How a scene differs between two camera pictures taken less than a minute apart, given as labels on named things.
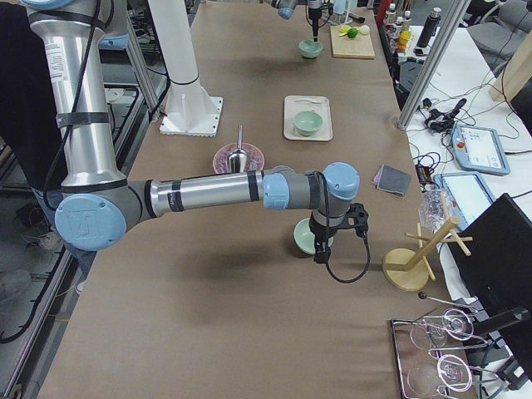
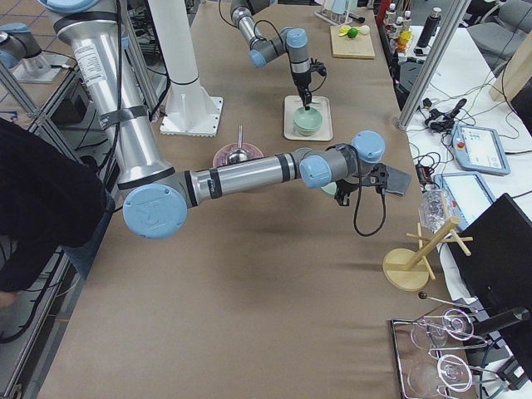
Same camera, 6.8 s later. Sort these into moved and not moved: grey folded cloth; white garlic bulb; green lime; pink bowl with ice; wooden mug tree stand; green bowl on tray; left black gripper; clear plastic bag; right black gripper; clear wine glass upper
Moved: right black gripper; left black gripper
Not moved: wooden mug tree stand; clear plastic bag; white garlic bulb; clear wine glass upper; green lime; green bowl on tray; grey folded cloth; pink bowl with ice
